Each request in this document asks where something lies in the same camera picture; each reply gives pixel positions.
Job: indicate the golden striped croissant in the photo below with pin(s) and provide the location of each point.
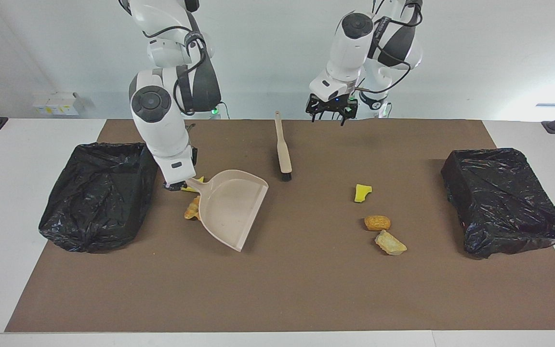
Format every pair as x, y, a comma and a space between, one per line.
193, 209

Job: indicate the beige hand brush black bristles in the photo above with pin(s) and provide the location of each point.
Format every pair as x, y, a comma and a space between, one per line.
284, 154

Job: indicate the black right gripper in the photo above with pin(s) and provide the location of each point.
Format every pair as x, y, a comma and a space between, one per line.
176, 185

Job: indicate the brown table mat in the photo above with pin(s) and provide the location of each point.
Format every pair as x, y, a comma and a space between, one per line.
306, 289

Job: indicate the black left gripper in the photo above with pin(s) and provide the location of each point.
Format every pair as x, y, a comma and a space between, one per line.
330, 105

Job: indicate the white power strip box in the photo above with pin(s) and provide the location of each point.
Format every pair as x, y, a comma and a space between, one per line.
56, 103

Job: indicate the beige plastic dustpan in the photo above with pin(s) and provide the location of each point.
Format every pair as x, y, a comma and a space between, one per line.
231, 207

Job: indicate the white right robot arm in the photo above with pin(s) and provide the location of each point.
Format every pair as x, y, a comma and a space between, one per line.
159, 130

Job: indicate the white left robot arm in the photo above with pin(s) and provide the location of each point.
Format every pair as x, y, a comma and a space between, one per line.
350, 48

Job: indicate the bin lined with black bag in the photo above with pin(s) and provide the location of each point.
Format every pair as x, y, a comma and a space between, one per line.
89, 202
499, 202

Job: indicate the brown oval bread roll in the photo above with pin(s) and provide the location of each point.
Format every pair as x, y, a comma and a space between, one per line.
377, 223

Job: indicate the yellow notched cheese piece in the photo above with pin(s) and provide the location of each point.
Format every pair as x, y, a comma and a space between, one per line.
188, 189

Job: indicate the pale dumpling pastry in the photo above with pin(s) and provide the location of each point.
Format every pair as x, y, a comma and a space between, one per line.
390, 244

